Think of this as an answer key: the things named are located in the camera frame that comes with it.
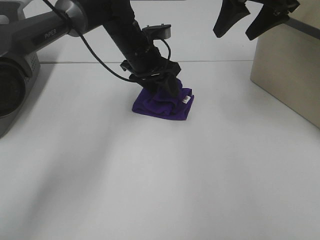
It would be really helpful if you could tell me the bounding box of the grey perforated laundry basket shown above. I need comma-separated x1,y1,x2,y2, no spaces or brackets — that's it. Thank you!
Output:
0,0,41,140

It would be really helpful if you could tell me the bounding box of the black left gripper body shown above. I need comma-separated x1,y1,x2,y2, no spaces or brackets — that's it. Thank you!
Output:
120,56,181,83

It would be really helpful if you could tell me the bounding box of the beige storage bin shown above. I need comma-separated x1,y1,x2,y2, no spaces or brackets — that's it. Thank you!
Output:
250,11,320,131

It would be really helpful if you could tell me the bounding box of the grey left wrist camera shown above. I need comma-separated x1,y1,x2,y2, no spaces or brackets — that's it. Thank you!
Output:
142,24,172,40

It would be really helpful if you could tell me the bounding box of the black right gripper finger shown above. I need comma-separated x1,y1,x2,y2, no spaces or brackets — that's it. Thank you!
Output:
213,0,250,38
245,6,290,40

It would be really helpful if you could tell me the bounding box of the purple towel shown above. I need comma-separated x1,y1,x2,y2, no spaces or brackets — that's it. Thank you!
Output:
132,79,195,121

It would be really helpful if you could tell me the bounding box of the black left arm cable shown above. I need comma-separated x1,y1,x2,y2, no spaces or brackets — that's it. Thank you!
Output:
41,0,173,82

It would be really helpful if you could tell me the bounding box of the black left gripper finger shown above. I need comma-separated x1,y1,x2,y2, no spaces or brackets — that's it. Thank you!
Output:
163,73,179,98
141,79,160,94

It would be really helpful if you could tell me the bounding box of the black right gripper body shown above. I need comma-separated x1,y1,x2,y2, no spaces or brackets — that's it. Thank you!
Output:
250,0,300,15

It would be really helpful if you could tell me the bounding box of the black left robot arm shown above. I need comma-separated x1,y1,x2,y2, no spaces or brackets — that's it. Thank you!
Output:
0,0,181,97

